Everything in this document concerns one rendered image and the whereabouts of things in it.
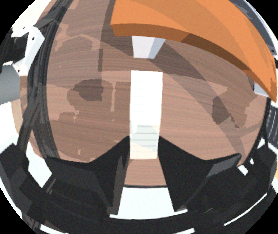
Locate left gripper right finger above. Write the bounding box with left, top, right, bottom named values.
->
left=157, top=136, right=242, bottom=213

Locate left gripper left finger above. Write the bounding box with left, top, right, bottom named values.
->
left=45, top=136, right=130, bottom=216

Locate brown wooden stand with white legs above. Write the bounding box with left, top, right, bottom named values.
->
left=110, top=0, right=277, bottom=103

